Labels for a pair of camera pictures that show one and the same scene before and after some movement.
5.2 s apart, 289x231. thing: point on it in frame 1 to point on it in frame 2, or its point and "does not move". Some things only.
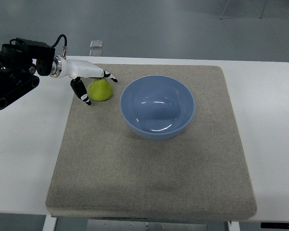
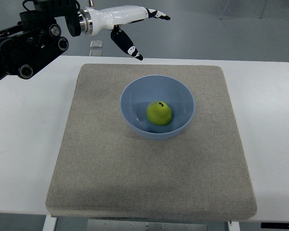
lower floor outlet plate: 97,53 does not move
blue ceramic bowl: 157,107 does not move
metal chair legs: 261,15 does not move
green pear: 99,89 to 159,113
